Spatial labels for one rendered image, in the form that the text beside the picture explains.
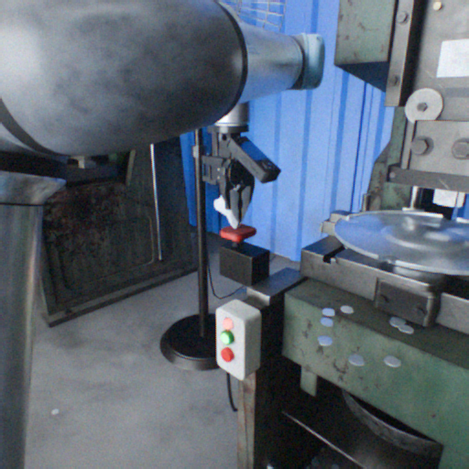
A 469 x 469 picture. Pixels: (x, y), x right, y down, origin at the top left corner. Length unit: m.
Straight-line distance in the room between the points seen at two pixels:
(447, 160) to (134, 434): 1.16
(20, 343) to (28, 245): 0.08
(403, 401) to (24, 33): 0.68
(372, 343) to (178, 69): 0.55
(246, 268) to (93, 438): 0.84
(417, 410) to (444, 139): 0.43
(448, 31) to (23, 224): 0.64
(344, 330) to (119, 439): 0.89
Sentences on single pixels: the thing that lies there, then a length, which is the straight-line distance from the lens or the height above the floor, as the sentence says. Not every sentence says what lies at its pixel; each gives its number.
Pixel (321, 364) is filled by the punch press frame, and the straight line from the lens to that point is 0.76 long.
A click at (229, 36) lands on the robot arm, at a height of 1.04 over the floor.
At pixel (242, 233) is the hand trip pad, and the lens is 0.76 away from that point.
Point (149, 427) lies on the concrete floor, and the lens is 1.39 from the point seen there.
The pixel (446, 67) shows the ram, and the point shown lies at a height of 1.05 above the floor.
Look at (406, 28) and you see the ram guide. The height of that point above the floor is 1.10.
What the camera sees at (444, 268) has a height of 0.79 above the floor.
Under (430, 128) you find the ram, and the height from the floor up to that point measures 0.96.
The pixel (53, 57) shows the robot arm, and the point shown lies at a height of 1.02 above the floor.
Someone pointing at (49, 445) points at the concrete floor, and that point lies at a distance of 1.43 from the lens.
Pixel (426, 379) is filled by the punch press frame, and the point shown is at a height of 0.60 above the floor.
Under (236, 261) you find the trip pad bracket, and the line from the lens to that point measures 0.77.
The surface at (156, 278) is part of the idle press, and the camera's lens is 2.21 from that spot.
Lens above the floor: 1.00
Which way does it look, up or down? 20 degrees down
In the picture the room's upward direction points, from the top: straight up
